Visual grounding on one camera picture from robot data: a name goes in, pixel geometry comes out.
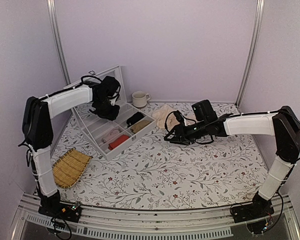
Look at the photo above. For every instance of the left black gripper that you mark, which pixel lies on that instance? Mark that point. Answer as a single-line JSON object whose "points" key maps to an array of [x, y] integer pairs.
{"points": [[111, 117]]}

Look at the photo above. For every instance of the olive rolled garment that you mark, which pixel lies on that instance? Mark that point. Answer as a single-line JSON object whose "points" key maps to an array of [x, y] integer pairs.
{"points": [[139, 126]]}

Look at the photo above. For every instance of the cream beige underwear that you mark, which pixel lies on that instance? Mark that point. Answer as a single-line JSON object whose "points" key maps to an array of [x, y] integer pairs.
{"points": [[160, 115]]}

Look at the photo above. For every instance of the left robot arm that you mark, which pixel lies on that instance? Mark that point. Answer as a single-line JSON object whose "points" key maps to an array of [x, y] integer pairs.
{"points": [[38, 115]]}

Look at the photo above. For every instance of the aluminium corner post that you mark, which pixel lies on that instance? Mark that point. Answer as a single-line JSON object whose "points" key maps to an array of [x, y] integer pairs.
{"points": [[251, 51], [57, 39]]}

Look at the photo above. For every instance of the floral patterned table mat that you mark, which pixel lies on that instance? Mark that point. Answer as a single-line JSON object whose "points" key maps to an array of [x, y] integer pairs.
{"points": [[153, 174]]}

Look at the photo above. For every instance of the black rolled garment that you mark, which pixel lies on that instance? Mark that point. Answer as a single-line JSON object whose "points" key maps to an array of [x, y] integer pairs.
{"points": [[134, 118]]}

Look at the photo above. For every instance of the left aluminium corner post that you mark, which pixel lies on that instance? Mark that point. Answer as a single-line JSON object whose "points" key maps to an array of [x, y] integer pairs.
{"points": [[57, 39]]}

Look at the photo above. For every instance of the right aluminium corner post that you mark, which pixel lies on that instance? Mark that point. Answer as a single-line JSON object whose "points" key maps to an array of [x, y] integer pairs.
{"points": [[251, 51]]}

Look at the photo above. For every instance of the red rolled garment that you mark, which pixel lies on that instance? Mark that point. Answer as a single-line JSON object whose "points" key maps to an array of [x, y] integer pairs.
{"points": [[118, 141]]}

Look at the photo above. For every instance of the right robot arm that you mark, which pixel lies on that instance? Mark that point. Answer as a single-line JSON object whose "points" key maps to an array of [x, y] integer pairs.
{"points": [[282, 124]]}

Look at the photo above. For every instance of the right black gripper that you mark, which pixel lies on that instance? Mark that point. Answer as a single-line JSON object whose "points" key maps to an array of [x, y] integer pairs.
{"points": [[180, 131]]}

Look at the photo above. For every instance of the white ceramic mug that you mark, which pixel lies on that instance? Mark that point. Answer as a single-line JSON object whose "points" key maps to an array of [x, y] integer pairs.
{"points": [[140, 99]]}

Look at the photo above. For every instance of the pink and white underwear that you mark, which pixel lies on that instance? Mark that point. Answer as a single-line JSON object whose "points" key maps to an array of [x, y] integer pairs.
{"points": [[111, 134]]}

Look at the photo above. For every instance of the white divided organizer box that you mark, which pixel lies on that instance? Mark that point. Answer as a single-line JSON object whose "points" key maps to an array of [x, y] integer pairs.
{"points": [[94, 128]]}

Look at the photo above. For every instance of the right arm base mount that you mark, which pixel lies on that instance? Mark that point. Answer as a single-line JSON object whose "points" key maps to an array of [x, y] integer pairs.
{"points": [[258, 208]]}

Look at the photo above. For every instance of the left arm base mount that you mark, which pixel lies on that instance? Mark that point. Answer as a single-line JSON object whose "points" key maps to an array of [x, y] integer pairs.
{"points": [[53, 207]]}

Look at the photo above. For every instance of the aluminium front rail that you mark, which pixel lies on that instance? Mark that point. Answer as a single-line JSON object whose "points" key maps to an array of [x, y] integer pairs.
{"points": [[187, 224]]}

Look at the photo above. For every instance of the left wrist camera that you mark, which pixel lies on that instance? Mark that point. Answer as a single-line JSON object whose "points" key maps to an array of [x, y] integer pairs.
{"points": [[108, 90]]}

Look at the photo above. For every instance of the woven bamboo tray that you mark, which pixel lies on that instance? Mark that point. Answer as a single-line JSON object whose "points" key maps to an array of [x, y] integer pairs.
{"points": [[69, 168]]}

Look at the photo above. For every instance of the white framed glass lid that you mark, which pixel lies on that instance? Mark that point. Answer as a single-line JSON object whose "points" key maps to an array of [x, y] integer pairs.
{"points": [[115, 75]]}

